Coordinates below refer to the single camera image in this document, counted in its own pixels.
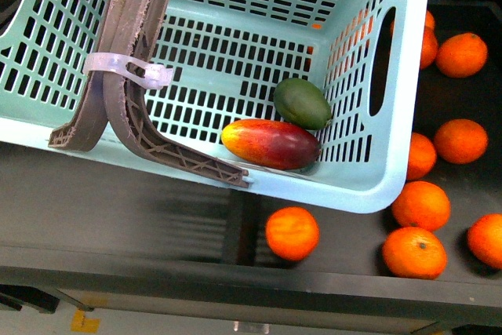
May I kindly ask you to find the green avocado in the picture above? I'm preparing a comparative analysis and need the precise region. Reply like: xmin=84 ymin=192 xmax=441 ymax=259
xmin=273 ymin=78 xmax=333 ymax=130

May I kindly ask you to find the light blue plastic basket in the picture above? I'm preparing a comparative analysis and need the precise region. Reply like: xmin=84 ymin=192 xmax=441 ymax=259
xmin=1 ymin=0 xmax=427 ymax=213

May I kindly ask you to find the red yellow mango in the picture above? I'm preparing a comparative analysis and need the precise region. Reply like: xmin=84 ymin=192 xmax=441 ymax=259
xmin=220 ymin=119 xmax=321 ymax=170

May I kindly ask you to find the wooden display stand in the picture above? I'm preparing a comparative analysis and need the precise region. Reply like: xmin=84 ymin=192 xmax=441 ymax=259
xmin=0 ymin=142 xmax=502 ymax=335

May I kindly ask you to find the orange tangerine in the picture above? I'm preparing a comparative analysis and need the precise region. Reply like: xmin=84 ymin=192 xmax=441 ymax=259
xmin=382 ymin=227 xmax=448 ymax=280
xmin=264 ymin=206 xmax=320 ymax=262
xmin=433 ymin=118 xmax=489 ymax=165
xmin=391 ymin=180 xmax=451 ymax=231
xmin=435 ymin=32 xmax=489 ymax=78

